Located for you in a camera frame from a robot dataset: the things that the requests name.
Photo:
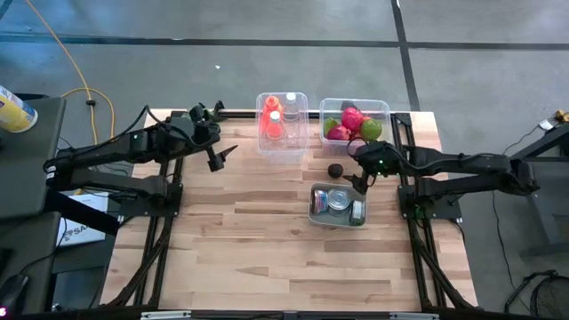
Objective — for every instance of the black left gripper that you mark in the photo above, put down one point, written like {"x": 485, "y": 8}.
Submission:
{"x": 195, "y": 133}

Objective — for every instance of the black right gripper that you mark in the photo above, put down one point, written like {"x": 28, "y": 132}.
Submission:
{"x": 378, "y": 159}

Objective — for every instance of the teal label tuna can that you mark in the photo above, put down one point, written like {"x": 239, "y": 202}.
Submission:
{"x": 357, "y": 212}

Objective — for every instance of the Wild Planet tuna can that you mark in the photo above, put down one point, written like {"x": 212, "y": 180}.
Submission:
{"x": 320, "y": 201}

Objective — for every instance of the dark crimson apple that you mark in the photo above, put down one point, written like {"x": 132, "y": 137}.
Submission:
{"x": 338, "y": 133}

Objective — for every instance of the green apple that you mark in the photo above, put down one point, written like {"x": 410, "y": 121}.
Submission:
{"x": 371, "y": 130}

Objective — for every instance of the light green pear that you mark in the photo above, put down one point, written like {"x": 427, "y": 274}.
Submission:
{"x": 330, "y": 125}

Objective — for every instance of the red pomegranate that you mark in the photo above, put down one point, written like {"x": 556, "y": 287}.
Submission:
{"x": 352, "y": 118}

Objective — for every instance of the orange plastic squeeze bottle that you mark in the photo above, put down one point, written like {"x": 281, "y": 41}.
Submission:
{"x": 271, "y": 116}

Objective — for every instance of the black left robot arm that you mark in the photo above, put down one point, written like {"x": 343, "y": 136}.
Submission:
{"x": 111, "y": 155}

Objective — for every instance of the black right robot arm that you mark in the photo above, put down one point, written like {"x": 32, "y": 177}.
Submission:
{"x": 467, "y": 171}

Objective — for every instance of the dark brown avocado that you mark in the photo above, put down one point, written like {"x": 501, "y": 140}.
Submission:
{"x": 335, "y": 170}

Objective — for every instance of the light grey plastic tray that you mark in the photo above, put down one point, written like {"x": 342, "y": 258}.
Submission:
{"x": 320, "y": 220}

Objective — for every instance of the clear plastic storage bin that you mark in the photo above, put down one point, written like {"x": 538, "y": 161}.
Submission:
{"x": 378, "y": 106}
{"x": 266, "y": 151}

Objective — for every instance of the silver mounting plate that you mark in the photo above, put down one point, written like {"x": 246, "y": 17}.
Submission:
{"x": 166, "y": 315}
{"x": 413, "y": 316}

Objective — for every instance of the white printed paper sheet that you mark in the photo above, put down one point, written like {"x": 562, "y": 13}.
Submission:
{"x": 82, "y": 226}

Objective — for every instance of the black desk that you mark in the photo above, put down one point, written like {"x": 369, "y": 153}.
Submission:
{"x": 26, "y": 258}
{"x": 31, "y": 155}

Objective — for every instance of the black side table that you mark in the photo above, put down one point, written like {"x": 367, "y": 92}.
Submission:
{"x": 547, "y": 195}

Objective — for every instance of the yellow wipes canister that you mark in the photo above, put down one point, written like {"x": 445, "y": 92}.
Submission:
{"x": 15, "y": 113}

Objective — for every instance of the small yellow tool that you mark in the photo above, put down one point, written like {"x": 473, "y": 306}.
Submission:
{"x": 562, "y": 116}

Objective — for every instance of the black mesh waste bin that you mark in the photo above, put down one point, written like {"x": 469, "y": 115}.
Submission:
{"x": 551, "y": 295}

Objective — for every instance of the black computer mouse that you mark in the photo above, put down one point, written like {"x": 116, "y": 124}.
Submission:
{"x": 11, "y": 289}

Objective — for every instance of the black frame bracket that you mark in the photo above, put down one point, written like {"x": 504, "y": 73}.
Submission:
{"x": 218, "y": 108}

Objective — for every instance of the black aluminium rig frame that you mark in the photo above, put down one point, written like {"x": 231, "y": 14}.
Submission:
{"x": 171, "y": 231}

